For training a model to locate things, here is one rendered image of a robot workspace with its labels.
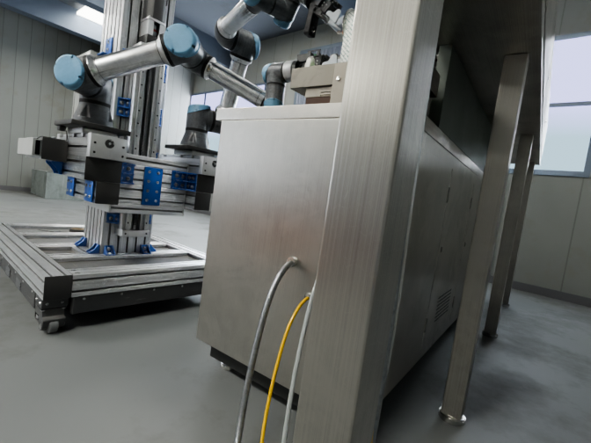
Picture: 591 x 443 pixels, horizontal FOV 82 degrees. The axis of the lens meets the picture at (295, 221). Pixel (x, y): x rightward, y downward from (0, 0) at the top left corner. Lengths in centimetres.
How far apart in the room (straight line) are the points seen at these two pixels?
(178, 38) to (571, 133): 363
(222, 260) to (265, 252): 19
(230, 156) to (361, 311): 91
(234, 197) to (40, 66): 763
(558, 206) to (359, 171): 389
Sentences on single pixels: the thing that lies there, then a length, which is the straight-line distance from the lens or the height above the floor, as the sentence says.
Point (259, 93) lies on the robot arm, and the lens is 154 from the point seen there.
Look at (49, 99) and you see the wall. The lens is 852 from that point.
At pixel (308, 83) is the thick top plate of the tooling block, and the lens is 110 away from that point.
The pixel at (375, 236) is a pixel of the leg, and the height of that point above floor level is 62.
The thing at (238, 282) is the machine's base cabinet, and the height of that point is 35.
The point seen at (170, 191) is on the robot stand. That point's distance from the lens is 180.
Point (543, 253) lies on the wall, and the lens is 416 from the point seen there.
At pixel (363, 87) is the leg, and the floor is 75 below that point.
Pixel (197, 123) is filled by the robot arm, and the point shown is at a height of 94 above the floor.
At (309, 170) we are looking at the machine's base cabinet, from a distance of 95.
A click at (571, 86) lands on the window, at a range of 436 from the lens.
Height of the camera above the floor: 65
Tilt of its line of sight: 4 degrees down
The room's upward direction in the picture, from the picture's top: 8 degrees clockwise
